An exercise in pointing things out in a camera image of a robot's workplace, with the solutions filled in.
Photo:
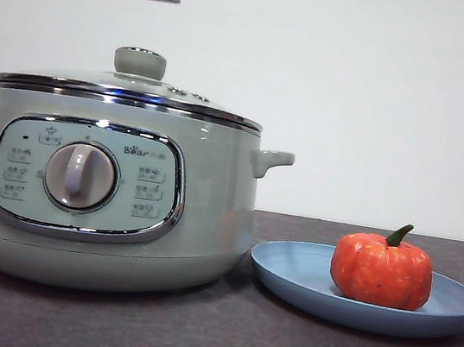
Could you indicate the glass lid with green knob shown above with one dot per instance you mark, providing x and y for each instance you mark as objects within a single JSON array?
[{"x": 139, "y": 61}]

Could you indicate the orange pumpkin with green stem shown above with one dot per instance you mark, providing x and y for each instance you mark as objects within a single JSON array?
[{"x": 379, "y": 269}]

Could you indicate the pale green electric steamer pot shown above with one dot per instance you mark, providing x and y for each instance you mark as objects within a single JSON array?
[{"x": 210, "y": 205}]

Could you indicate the blue plate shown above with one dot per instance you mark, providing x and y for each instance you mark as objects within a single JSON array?
[{"x": 296, "y": 270}]

